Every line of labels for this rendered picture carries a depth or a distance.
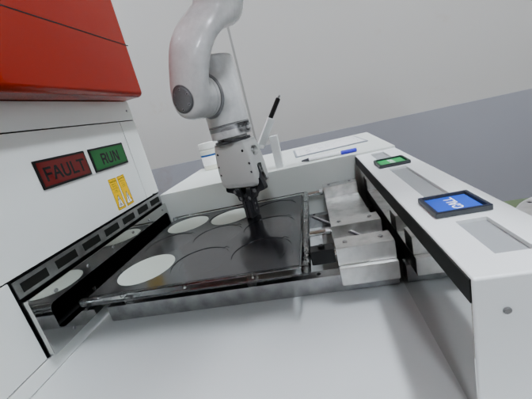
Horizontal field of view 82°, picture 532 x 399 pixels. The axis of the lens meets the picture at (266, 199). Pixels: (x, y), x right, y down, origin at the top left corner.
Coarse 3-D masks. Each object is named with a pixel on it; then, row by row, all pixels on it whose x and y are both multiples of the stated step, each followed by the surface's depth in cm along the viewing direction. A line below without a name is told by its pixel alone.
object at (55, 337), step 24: (144, 216) 74; (168, 216) 84; (120, 240) 63; (96, 264) 56; (48, 288) 46; (24, 312) 43; (48, 312) 45; (96, 312) 54; (48, 336) 44; (72, 336) 48
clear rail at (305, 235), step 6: (306, 192) 75; (306, 198) 70; (306, 204) 66; (306, 210) 63; (306, 216) 59; (306, 222) 56; (306, 228) 53; (306, 234) 51; (306, 240) 49; (306, 246) 47; (306, 252) 45; (306, 258) 43; (306, 264) 41
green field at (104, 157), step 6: (120, 144) 71; (96, 150) 63; (102, 150) 65; (108, 150) 67; (114, 150) 68; (120, 150) 71; (96, 156) 62; (102, 156) 64; (108, 156) 66; (114, 156) 68; (120, 156) 70; (96, 162) 62; (102, 162) 64; (108, 162) 66; (114, 162) 68; (120, 162) 70; (102, 168) 64
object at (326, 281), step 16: (320, 272) 49; (336, 272) 47; (224, 288) 51; (240, 288) 50; (256, 288) 49; (272, 288) 49; (288, 288) 49; (304, 288) 48; (320, 288) 48; (336, 288) 48; (352, 288) 47; (112, 304) 55; (144, 304) 53; (160, 304) 53; (176, 304) 52; (192, 304) 52; (208, 304) 51; (224, 304) 51; (112, 320) 55
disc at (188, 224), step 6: (198, 216) 79; (204, 216) 77; (180, 222) 77; (186, 222) 76; (192, 222) 74; (198, 222) 73; (204, 222) 72; (174, 228) 74; (180, 228) 72; (186, 228) 71; (192, 228) 70
